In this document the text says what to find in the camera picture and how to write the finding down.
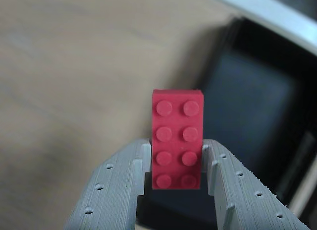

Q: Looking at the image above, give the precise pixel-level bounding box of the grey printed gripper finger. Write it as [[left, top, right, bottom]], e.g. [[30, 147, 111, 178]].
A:
[[201, 139, 313, 230], [63, 138, 153, 230]]

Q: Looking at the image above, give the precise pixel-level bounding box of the red lego block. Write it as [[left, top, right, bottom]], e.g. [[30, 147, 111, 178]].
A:
[[151, 89, 205, 190]]

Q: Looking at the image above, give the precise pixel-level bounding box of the black rectangular bin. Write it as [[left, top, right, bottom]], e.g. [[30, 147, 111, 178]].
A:
[[135, 15, 317, 230]]

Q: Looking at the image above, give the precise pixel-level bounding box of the white table edge frame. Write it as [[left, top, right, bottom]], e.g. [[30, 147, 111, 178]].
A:
[[202, 0, 317, 58]]

